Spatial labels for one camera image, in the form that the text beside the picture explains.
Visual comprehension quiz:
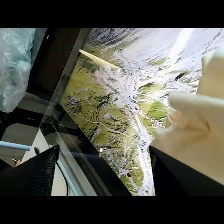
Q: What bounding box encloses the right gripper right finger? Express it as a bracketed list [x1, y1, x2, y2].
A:
[148, 145, 224, 197]

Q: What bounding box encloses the cream T-shirt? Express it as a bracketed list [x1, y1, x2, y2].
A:
[150, 46, 224, 186]

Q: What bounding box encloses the clear plastic bag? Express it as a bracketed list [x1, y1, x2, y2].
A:
[0, 27, 37, 114]

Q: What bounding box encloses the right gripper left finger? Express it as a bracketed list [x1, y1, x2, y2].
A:
[0, 144, 61, 197]

